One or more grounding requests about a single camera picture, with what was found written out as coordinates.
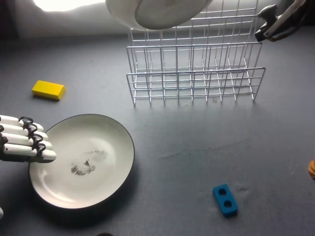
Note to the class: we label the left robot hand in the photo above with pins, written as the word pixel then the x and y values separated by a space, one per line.
pixel 17 147

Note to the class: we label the orange ridged object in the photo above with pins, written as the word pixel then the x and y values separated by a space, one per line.
pixel 312 169

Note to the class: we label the blue block with two holes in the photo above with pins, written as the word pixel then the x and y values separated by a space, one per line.
pixel 225 200

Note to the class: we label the dark brown round object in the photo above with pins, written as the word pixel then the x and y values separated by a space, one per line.
pixel 105 234

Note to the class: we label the white plate with black rim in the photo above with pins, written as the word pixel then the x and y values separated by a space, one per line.
pixel 157 12
pixel 81 189

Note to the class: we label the yellow rectangular block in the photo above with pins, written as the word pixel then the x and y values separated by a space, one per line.
pixel 48 89

